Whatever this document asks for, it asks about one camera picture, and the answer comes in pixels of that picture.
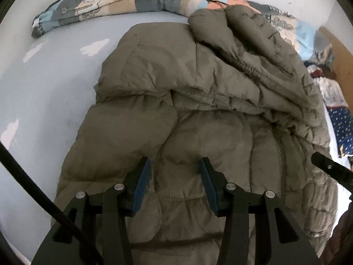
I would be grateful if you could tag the dark red cloth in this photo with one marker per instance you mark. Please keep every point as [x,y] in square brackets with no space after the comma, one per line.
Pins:
[317,73]

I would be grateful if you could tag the rolled patchwork printed quilt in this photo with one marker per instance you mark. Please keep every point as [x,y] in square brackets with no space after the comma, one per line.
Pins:
[110,0]

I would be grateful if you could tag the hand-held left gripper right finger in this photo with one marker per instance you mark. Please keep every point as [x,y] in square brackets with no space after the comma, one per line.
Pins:
[211,187]

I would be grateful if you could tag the wooden headboard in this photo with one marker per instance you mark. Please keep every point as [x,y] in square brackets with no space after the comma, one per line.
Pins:
[342,58]

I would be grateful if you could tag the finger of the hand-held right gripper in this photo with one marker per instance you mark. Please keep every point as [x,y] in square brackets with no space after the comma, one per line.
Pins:
[331,169]

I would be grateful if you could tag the person's right forearm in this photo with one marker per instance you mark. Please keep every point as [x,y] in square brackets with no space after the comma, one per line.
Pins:
[342,237]

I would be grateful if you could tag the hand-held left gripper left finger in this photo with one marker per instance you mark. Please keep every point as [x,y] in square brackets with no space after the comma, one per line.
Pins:
[140,187]

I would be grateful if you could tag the olive puffer jacket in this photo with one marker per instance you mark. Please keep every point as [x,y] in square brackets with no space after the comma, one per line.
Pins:
[209,93]

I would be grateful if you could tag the navy dotted cloth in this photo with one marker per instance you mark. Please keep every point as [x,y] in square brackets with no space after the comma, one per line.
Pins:
[340,127]

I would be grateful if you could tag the white printed cloth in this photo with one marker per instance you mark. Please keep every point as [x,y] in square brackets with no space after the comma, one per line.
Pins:
[331,91]

